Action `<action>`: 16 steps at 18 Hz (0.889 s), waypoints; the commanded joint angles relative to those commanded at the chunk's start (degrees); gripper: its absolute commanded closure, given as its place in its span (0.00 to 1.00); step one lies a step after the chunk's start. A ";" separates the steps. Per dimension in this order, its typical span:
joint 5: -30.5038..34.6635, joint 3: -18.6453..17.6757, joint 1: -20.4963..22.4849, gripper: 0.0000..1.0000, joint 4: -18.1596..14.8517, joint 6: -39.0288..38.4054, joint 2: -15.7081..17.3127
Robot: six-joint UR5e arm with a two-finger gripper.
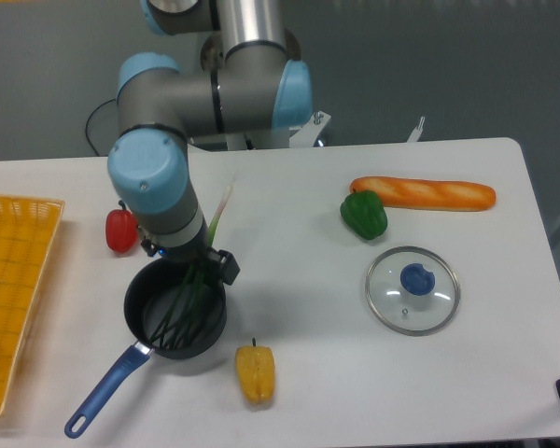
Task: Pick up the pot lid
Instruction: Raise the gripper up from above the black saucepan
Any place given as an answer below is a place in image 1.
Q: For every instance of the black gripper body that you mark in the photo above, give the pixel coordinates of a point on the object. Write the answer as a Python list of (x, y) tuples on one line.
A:
[(193, 249)]

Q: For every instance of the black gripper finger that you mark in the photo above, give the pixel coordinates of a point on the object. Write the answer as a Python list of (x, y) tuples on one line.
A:
[(222, 265)]

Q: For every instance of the glass pot lid blue knob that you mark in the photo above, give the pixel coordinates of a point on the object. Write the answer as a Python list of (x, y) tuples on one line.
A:
[(412, 291)]

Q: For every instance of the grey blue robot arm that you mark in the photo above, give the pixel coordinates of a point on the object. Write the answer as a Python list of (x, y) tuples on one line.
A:
[(256, 87)]

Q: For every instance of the green scallion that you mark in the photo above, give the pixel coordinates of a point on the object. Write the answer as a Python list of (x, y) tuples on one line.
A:
[(174, 328)]

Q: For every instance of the red bell pepper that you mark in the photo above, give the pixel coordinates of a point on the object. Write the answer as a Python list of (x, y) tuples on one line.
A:
[(120, 229)]

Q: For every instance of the yellow bell pepper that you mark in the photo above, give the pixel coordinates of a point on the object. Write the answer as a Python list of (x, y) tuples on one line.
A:
[(255, 369)]

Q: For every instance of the green bell pepper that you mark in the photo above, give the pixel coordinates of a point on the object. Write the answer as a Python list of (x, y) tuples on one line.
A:
[(364, 213)]

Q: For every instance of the yellow woven basket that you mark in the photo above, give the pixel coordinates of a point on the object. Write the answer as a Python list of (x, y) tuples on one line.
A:
[(28, 226)]

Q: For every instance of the orange baguette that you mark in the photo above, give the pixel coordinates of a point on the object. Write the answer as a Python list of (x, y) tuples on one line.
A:
[(421, 194)]

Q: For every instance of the black saucepan blue handle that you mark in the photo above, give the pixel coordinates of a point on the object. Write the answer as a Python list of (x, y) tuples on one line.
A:
[(145, 302)]

